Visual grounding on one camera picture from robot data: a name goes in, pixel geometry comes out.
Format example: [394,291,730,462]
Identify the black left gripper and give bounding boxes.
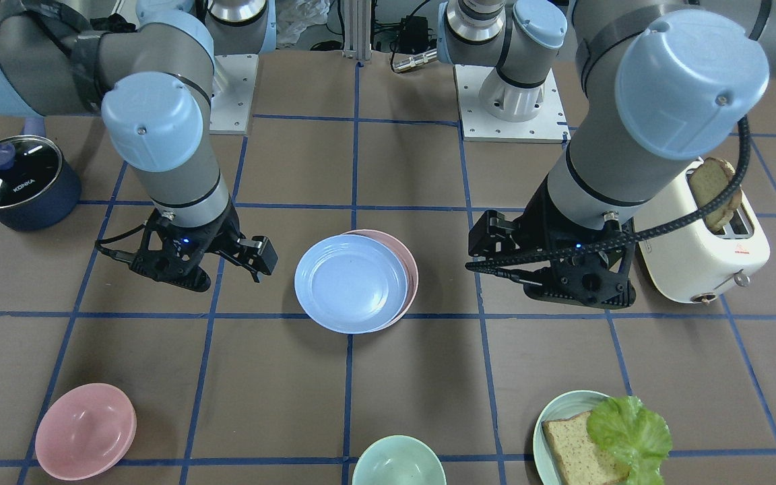
[465,183,637,308]

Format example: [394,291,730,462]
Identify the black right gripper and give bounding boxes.
[95,202,278,292]

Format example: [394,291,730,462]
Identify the blue plate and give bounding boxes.
[294,234,410,334]

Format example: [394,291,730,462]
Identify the pink plate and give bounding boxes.
[345,229,420,329]

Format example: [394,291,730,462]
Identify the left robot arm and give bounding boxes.
[438,1,776,309]

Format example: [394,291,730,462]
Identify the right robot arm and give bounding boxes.
[0,1,278,292]

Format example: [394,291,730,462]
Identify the white toaster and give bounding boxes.
[634,158,771,303]

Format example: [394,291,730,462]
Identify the green plate with food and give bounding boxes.
[531,390,610,484]

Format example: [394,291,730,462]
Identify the bread slice in toaster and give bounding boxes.
[688,157,743,234]

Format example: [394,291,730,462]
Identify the green lettuce leaf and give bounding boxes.
[586,395,672,484]

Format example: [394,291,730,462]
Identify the bread slice on plate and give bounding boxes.
[542,411,629,484]

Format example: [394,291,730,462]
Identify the blue saucepan with lid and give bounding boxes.
[0,117,82,232]

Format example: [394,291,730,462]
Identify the pink bowl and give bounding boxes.
[35,383,137,481]

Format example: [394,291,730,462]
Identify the green bowl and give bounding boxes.
[351,435,447,484]

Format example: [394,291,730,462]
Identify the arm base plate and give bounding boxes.
[455,65,571,143]
[209,53,259,135]

